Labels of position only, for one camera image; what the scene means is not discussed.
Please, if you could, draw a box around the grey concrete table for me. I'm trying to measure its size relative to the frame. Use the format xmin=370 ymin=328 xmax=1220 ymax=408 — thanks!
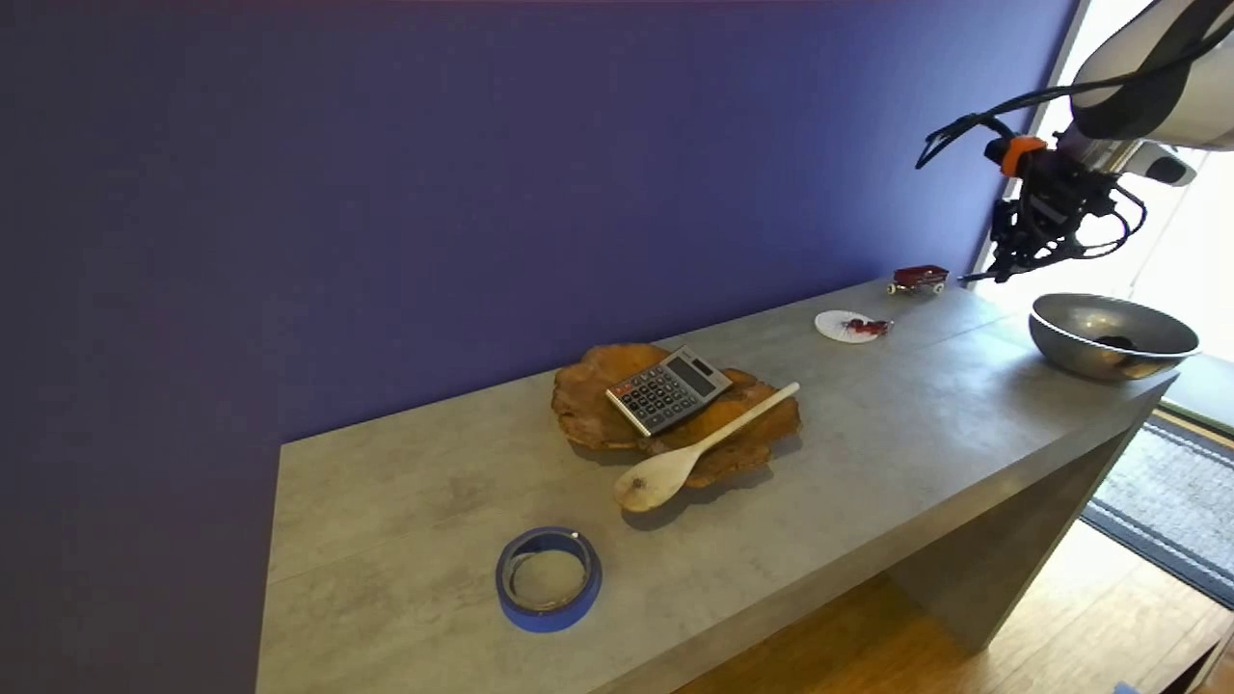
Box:
xmin=257 ymin=287 xmax=1163 ymax=694

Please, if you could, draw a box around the silver metal bowl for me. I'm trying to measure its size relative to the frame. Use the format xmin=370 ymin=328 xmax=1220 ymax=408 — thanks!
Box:
xmin=1028 ymin=292 xmax=1198 ymax=381

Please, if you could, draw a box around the small white plate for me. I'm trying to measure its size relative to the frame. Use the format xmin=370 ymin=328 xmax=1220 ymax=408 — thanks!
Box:
xmin=813 ymin=310 xmax=892 ymax=343

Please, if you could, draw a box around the brown wooden slab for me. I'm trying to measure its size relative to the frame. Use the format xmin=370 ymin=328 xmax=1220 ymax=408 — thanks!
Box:
xmin=551 ymin=343 xmax=801 ymax=489

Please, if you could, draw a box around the small dark red box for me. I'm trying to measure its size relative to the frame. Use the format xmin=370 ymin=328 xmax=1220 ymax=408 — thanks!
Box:
xmin=892 ymin=267 xmax=948 ymax=297

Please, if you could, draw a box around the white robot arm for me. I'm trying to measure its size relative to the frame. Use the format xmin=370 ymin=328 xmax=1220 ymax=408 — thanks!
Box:
xmin=986 ymin=0 xmax=1234 ymax=283

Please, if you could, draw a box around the grey calculator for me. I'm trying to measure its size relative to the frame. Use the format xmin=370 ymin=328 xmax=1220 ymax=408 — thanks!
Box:
xmin=607 ymin=350 xmax=729 ymax=436

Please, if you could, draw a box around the blue tape roll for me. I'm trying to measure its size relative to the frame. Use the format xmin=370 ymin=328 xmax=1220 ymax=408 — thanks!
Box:
xmin=495 ymin=523 xmax=601 ymax=634

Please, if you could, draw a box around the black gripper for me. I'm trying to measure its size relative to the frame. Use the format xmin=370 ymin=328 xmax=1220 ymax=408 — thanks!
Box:
xmin=986 ymin=135 xmax=1113 ymax=283

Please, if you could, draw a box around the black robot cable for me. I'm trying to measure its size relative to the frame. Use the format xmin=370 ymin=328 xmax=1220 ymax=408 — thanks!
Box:
xmin=915 ymin=0 xmax=1234 ymax=175

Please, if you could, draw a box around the dark floor mat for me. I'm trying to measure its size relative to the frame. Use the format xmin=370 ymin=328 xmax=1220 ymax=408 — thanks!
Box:
xmin=1083 ymin=417 xmax=1234 ymax=609

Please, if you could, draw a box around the wooden spoon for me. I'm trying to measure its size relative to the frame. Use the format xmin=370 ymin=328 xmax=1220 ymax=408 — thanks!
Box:
xmin=614 ymin=384 xmax=799 ymax=514

